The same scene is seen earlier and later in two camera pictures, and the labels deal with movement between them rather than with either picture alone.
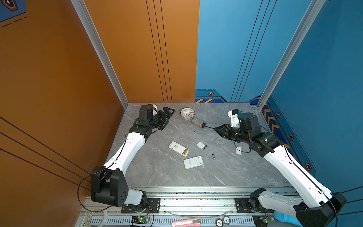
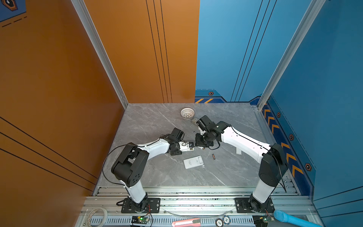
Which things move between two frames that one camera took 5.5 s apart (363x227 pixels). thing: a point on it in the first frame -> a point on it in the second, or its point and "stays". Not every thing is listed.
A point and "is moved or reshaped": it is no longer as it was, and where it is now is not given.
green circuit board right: x=260 y=221 stays
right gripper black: x=223 y=126 -> x=198 y=143
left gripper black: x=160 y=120 -> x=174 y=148
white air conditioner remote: x=193 y=162 stays
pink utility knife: x=194 y=222 stays
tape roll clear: x=106 y=219 stays
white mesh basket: x=187 y=113 stays
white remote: x=179 y=148 is moved or reshaped
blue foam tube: x=286 y=218 stays
